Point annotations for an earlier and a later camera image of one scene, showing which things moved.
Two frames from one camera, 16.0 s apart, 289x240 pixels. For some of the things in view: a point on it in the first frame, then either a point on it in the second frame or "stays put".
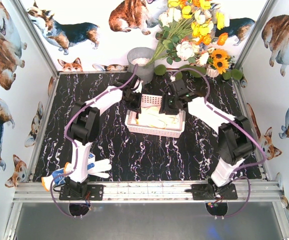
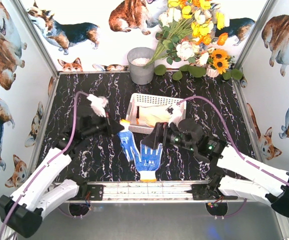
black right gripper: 166,107 to 161,134
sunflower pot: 219,63 stays put
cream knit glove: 151,116 stays put
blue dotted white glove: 96,167 to 148,160
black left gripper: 135,104 to 107,124
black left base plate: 81,192 stays put
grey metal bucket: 140,55 stays put
